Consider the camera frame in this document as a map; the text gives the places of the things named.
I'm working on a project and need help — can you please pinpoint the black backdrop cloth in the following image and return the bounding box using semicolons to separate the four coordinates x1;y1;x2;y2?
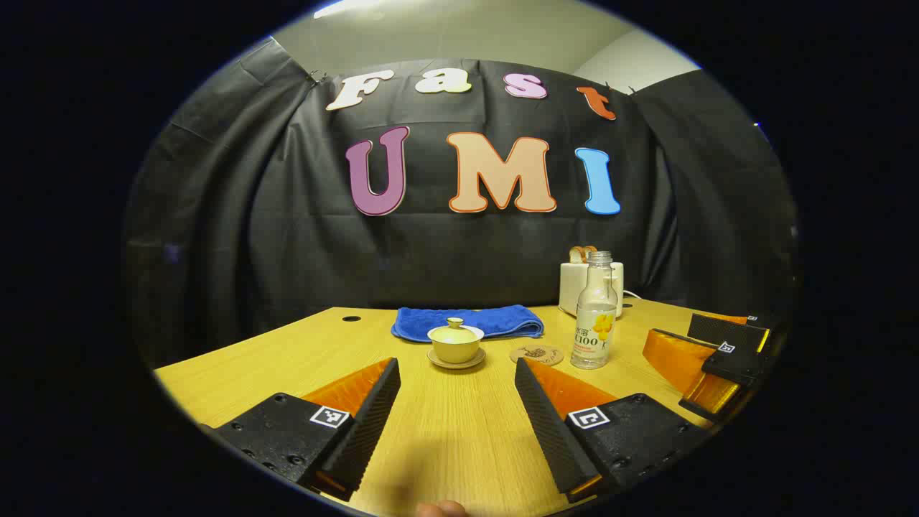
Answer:
122;36;799;371

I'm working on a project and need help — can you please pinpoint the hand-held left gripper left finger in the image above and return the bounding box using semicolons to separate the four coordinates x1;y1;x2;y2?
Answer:
203;357;403;502

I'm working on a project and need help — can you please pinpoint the white toaster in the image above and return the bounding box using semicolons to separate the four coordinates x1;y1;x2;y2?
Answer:
559;260;625;319

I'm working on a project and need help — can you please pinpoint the beige teacup lid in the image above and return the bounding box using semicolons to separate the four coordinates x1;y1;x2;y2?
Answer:
429;317;485;344

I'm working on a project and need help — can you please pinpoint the beige teacup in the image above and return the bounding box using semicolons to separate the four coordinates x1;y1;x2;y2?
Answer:
429;334;483;364

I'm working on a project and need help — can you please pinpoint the beige saucer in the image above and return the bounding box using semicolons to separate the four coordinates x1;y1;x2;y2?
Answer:
426;348;487;371

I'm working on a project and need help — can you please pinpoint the clear water bottle yellow label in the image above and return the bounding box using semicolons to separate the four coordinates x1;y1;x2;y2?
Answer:
571;251;619;370

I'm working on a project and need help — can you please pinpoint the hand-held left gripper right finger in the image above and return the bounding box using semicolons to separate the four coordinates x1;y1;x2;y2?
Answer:
514;357;719;503

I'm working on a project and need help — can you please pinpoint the blue towel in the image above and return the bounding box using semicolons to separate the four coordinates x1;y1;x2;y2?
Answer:
391;304;545;343

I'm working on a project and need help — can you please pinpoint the round cork coaster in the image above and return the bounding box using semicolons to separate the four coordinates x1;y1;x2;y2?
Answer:
510;345;565;367

